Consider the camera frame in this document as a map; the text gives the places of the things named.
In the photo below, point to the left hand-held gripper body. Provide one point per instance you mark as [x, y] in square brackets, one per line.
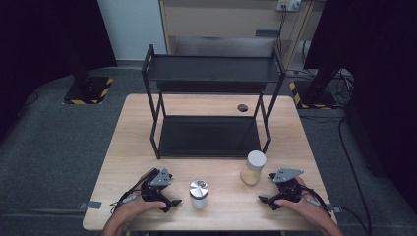
[154, 188]

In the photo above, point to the white wall power outlet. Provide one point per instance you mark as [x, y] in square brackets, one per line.
[288, 4]

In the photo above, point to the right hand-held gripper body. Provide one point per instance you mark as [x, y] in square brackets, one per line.
[287, 190]

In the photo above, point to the black curtain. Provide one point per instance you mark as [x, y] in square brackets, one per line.
[49, 49]
[380, 82]

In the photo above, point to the person's right hand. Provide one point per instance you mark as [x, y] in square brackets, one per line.
[308, 209]

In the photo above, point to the beige wooden cabinet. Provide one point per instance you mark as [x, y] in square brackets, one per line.
[223, 19]

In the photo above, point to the black round table grommet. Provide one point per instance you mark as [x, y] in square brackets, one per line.
[242, 107]

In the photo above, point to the black metal two-tier rack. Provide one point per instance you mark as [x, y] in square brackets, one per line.
[209, 70]

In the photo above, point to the black stand with striped base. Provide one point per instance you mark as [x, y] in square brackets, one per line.
[311, 95]
[88, 90]

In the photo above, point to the person's left hand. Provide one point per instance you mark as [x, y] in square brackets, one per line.
[141, 209]

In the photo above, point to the grey tape strip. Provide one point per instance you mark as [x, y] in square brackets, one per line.
[336, 208]
[90, 205]

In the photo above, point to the white lid jar yellow powder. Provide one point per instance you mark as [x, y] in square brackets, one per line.
[253, 170]

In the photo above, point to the silver lid jar white powder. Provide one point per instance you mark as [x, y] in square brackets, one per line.
[199, 196]

